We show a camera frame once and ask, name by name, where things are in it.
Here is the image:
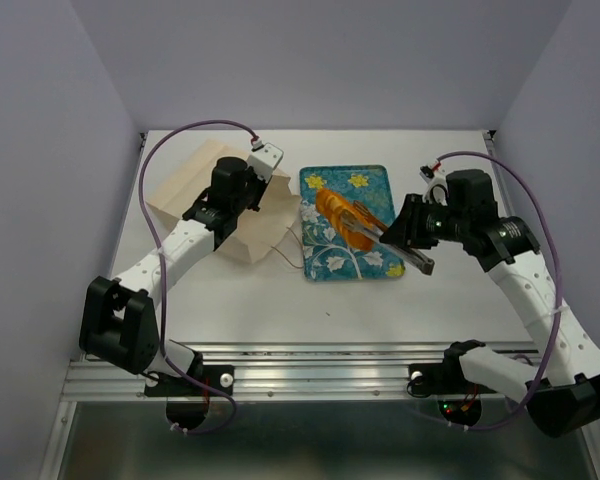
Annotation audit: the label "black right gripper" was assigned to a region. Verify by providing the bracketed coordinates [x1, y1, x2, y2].
[378, 192, 470, 249]

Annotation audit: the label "beige paper bag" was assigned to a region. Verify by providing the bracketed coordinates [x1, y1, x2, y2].
[146, 140, 301, 264]

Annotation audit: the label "metal serving tongs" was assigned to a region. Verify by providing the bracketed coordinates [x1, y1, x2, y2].
[338, 202, 435, 276]

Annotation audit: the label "orange twisted fake bread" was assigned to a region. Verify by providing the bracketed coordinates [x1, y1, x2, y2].
[315, 188, 388, 251]

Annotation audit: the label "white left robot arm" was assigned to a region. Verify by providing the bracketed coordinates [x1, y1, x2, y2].
[79, 146, 283, 394]

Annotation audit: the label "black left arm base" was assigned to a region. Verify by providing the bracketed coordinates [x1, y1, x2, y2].
[143, 341, 237, 435]

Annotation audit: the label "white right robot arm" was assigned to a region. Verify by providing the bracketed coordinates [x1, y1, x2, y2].
[381, 167, 600, 438]

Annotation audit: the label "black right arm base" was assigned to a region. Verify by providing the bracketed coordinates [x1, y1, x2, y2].
[406, 362, 494, 430]

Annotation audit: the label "teal floral tray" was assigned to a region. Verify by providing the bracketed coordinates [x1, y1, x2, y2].
[299, 165, 405, 282]

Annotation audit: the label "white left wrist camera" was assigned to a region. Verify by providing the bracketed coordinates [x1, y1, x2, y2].
[247, 142, 284, 183]

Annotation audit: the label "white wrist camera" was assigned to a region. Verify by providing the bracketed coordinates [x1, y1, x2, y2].
[420, 160, 448, 205]
[247, 142, 284, 183]

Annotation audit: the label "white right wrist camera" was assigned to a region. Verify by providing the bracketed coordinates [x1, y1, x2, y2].
[420, 160, 448, 205]

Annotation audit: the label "aluminium front rail frame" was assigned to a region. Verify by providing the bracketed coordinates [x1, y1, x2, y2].
[41, 343, 600, 479]

